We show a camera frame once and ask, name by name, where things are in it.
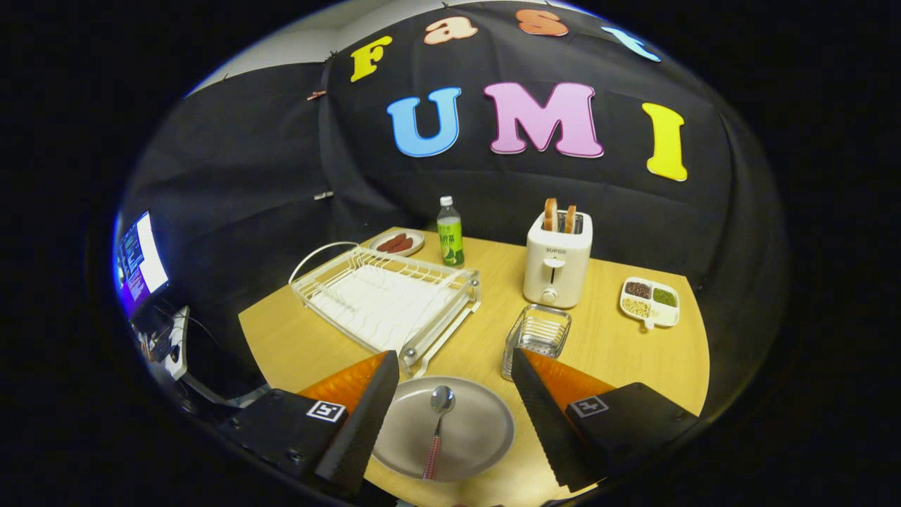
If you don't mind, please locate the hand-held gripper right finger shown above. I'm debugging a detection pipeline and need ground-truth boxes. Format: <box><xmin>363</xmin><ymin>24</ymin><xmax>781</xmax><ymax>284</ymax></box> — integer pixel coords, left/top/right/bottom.
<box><xmin>511</xmin><ymin>347</ymin><xmax>701</xmax><ymax>494</ymax></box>

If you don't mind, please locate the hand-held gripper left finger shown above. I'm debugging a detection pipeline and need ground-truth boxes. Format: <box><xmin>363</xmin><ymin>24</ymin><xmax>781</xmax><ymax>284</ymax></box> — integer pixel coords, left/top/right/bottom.
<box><xmin>218</xmin><ymin>350</ymin><xmax>401</xmax><ymax>497</ymax></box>

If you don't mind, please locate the grey round plate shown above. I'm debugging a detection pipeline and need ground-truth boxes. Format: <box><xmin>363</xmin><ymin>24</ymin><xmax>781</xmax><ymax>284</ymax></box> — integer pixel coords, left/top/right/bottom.
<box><xmin>372</xmin><ymin>375</ymin><xmax>516</xmax><ymax>482</ymax></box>

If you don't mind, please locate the spoon with red checked handle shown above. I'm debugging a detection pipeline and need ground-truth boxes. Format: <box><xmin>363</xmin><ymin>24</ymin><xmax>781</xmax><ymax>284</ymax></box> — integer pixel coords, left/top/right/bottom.
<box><xmin>422</xmin><ymin>385</ymin><xmax>456</xmax><ymax>481</ymax></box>

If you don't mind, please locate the metal wire basket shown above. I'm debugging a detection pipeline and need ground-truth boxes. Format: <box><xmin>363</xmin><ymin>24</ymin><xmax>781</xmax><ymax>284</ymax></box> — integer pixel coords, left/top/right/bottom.
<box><xmin>501</xmin><ymin>303</ymin><xmax>572</xmax><ymax>382</ymax></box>

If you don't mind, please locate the white wire dish rack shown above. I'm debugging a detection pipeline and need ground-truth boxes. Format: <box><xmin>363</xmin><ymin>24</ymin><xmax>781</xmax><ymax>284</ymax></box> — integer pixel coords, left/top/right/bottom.
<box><xmin>289</xmin><ymin>241</ymin><xmax>482</xmax><ymax>377</ymax></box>

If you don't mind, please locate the white divided dish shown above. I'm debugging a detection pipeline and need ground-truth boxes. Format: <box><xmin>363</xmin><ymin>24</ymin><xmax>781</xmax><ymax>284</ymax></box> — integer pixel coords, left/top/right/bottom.
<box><xmin>619</xmin><ymin>277</ymin><xmax>681</xmax><ymax>330</ymax></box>

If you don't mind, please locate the small beige plate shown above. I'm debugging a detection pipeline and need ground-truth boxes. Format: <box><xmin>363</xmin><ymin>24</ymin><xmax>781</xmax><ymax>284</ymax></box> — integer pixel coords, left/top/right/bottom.
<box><xmin>368</xmin><ymin>230</ymin><xmax>425</xmax><ymax>258</ymax></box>

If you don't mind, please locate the white toaster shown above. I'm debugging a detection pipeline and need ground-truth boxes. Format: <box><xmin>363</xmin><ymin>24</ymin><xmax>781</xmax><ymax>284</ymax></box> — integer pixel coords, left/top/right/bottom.
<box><xmin>522</xmin><ymin>210</ymin><xmax>593</xmax><ymax>309</ymax></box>

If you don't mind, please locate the green label drink bottle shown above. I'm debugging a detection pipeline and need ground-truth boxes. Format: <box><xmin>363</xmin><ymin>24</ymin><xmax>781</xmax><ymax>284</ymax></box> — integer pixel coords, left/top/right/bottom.
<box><xmin>436</xmin><ymin>196</ymin><xmax>465</xmax><ymax>268</ymax></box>

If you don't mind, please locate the white device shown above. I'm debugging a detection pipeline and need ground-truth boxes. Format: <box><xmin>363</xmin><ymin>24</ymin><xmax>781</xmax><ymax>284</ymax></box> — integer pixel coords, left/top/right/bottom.
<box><xmin>164</xmin><ymin>305</ymin><xmax>191</xmax><ymax>382</ymax></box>

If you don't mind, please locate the black backdrop cloth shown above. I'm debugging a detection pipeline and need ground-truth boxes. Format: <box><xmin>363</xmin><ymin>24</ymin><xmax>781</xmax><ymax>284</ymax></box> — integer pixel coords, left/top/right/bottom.
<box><xmin>123</xmin><ymin>0</ymin><xmax>786</xmax><ymax>423</ymax></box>

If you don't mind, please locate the computer monitor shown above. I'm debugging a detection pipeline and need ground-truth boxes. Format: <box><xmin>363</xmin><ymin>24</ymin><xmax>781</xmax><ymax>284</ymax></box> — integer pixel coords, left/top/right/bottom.
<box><xmin>114</xmin><ymin>210</ymin><xmax>170</xmax><ymax>319</ymax></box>

